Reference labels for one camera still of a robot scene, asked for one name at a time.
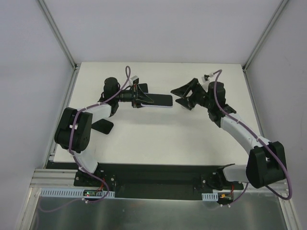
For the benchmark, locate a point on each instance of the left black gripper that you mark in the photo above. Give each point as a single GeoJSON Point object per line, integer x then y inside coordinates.
{"type": "Point", "coordinates": [135, 96]}

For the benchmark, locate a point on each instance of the aluminium rail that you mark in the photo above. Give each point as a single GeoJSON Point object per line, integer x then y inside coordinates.
{"type": "Point", "coordinates": [53, 178]}

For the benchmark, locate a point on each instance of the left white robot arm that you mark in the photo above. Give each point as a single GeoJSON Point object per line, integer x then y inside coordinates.
{"type": "Point", "coordinates": [74, 129]}

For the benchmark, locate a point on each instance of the right aluminium frame post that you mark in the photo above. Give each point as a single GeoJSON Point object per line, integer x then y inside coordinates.
{"type": "Point", "coordinates": [265, 34]}

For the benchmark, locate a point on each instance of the purple phone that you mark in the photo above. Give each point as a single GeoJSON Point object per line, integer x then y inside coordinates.
{"type": "Point", "coordinates": [160, 100]}

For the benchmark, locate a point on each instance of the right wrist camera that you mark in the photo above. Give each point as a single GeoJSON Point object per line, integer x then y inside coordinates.
{"type": "Point", "coordinates": [205, 80]}

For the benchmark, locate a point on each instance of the white cable duct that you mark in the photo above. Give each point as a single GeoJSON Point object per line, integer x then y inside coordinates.
{"type": "Point", "coordinates": [210, 197]}
{"type": "Point", "coordinates": [75, 193]}

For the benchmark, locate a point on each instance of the right white cable duct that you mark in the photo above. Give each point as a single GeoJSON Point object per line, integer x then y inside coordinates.
{"type": "Point", "coordinates": [210, 197]}

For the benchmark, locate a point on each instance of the left aluminium frame post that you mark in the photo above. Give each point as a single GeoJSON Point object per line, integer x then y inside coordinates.
{"type": "Point", "coordinates": [56, 32]}

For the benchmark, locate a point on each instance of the aluminium frame post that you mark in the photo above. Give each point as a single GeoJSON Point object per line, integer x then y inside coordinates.
{"type": "Point", "coordinates": [56, 32]}
{"type": "Point", "coordinates": [265, 34]}

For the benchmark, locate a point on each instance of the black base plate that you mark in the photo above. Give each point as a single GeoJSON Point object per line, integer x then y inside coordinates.
{"type": "Point", "coordinates": [144, 181]}

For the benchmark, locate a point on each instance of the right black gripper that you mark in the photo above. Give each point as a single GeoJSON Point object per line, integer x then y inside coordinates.
{"type": "Point", "coordinates": [194, 95]}

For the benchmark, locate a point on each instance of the left white cable duct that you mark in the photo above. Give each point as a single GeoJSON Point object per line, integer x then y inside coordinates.
{"type": "Point", "coordinates": [75, 193]}

